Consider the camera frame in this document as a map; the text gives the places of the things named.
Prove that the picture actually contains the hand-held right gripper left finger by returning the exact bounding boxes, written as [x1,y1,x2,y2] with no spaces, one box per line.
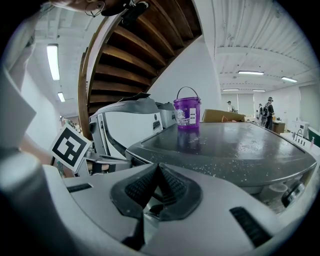
[42,162,161,252]

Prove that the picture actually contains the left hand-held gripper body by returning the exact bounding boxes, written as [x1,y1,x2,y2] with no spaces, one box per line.
[50,123,132,178]

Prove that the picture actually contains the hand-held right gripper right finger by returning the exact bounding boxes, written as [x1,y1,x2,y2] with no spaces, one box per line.
[140,162,281,256]

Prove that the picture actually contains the person's left forearm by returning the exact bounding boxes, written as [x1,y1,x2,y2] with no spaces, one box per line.
[18,133,55,167]

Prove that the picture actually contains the grey washing machine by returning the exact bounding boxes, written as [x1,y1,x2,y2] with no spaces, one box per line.
[124,121,319,216]

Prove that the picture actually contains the person's left hand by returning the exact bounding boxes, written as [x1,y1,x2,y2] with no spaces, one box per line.
[87,162,117,176]

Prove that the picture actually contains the white appliance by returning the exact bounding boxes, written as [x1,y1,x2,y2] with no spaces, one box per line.
[88,101,164,161]

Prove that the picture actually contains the person's white shirt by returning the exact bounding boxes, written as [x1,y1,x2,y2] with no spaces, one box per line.
[0,3,55,153]

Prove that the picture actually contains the grey fabric cover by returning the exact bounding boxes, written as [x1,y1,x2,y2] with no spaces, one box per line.
[119,91,161,116]

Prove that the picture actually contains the small grey appliance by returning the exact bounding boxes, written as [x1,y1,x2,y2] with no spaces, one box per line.
[155,101,179,129]

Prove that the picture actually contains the wooden staircase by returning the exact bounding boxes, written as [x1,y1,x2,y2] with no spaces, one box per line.
[77,0,204,141]

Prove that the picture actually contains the brown cardboard box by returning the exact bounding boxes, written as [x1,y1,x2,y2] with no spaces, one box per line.
[201,108,246,124]

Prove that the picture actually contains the purple plastic bucket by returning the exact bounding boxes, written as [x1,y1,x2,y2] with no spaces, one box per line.
[173,86,202,131]

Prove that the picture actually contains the white basin with faucet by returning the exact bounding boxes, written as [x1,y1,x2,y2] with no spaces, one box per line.
[279,124,320,157]

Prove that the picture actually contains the dark green tub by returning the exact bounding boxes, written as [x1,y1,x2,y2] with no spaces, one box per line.
[307,125,320,149]

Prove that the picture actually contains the thin-framed glasses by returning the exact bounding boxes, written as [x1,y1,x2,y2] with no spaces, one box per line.
[84,0,106,18]

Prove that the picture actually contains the person's face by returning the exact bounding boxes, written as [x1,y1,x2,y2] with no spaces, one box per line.
[49,0,106,12]

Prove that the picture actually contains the black head-worn camera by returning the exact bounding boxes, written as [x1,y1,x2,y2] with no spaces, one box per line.
[101,0,149,26]

